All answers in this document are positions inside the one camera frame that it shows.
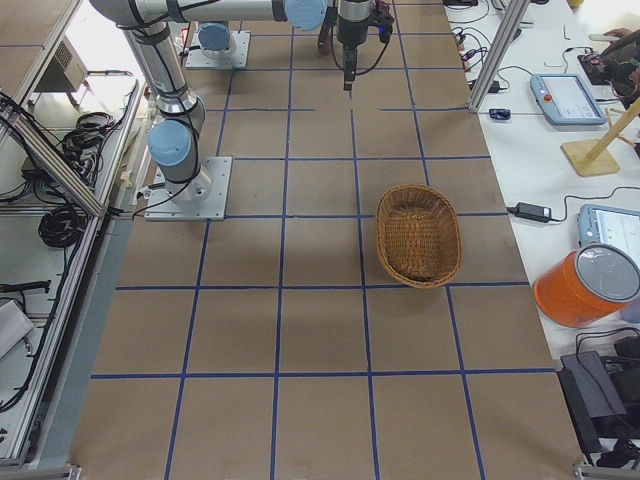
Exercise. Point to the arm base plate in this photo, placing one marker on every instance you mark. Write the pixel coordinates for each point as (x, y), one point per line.
(214, 47)
(205, 198)

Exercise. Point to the black laptop case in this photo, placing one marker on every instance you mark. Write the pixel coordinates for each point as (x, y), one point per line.
(602, 396)

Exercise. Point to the orange bucket with lid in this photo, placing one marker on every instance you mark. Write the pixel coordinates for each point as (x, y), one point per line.
(590, 283)

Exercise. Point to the woven wicker basket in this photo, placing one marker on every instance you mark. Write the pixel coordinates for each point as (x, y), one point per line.
(418, 240)

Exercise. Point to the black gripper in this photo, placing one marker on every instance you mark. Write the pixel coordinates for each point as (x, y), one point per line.
(351, 26)

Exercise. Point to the blue teach pendant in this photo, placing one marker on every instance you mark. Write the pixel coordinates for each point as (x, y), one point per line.
(609, 225)
(565, 100)

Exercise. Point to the aluminium frame rail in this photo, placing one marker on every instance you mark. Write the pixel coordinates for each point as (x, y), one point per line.
(503, 38)

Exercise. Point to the small blue device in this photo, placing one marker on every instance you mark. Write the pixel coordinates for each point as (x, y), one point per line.
(499, 114)

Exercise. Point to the grey metal box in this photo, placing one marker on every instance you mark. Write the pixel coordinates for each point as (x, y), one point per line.
(65, 72)

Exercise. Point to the black power brick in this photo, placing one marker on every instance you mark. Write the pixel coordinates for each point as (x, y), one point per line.
(531, 212)

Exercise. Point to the wooden stand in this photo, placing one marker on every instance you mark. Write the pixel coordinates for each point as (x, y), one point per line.
(591, 157)

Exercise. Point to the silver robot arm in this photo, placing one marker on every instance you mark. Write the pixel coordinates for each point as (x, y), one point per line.
(174, 141)

